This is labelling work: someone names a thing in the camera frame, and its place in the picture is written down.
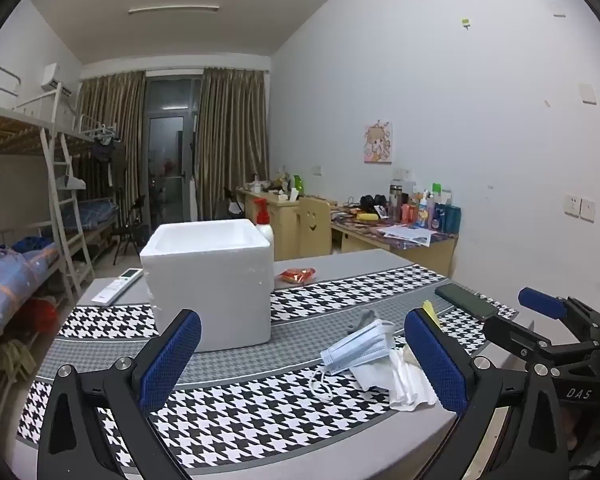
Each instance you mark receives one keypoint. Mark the right brown curtain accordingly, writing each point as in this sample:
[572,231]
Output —
[231,146]

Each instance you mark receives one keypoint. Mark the white styrofoam box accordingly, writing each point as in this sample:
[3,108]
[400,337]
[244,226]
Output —
[223,270]

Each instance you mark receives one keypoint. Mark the white remote control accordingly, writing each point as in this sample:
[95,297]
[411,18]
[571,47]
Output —
[108,295]

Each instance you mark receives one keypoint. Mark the anime wall poster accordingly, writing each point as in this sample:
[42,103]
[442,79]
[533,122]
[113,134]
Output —
[378,143]

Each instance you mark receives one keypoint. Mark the metal bunk bed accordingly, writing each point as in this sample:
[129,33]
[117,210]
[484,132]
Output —
[42,139]

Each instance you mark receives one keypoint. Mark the black folding chair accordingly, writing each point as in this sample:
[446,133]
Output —
[131,230]

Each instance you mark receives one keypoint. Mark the wooden desk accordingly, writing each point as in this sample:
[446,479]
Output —
[349,234]

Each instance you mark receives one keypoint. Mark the glass balcony door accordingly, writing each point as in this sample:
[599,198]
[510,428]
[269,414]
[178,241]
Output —
[170,127]

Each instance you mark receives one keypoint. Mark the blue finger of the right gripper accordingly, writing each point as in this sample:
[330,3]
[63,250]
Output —
[552,307]

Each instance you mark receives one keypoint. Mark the wall socket pair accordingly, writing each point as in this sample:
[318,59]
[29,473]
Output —
[578,207]

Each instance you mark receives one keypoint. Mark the grey sock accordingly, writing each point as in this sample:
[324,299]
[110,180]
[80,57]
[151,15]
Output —
[367,317]

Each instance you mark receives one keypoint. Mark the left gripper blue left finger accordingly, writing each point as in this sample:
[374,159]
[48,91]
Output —
[162,361]

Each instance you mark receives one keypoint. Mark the wooden smiley chair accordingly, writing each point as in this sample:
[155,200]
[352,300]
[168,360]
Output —
[315,231]

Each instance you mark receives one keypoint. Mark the white papers on desk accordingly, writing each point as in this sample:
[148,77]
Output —
[418,236]

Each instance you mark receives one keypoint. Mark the white pump bottle red top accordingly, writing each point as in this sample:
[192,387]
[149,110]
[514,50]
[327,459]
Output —
[263,221]

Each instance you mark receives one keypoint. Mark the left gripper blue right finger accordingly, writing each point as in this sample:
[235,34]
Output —
[443,360]

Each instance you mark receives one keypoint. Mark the red snack packet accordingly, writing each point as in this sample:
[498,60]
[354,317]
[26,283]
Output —
[296,276]

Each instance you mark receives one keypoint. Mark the brown curtain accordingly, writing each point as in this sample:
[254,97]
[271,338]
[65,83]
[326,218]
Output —
[116,101]
[231,146]

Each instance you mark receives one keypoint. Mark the white air conditioner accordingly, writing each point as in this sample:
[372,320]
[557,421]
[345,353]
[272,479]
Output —
[51,81]

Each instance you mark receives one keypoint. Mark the blue plaid quilt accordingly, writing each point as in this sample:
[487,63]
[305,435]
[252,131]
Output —
[21,274]

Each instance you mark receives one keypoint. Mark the ceiling tube light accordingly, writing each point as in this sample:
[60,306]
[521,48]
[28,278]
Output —
[204,8]

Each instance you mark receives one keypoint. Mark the left brown curtain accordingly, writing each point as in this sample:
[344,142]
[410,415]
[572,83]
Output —
[116,101]

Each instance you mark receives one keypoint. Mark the black smartphone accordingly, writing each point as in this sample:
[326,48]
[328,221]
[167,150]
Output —
[466,301]

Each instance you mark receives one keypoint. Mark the yellow foam fruit net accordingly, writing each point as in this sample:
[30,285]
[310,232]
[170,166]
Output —
[429,309]

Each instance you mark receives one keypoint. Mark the houndstooth table cloth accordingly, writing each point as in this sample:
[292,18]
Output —
[242,406]

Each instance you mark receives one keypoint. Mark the blue face mask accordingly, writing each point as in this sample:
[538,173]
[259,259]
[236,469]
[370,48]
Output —
[369,343]

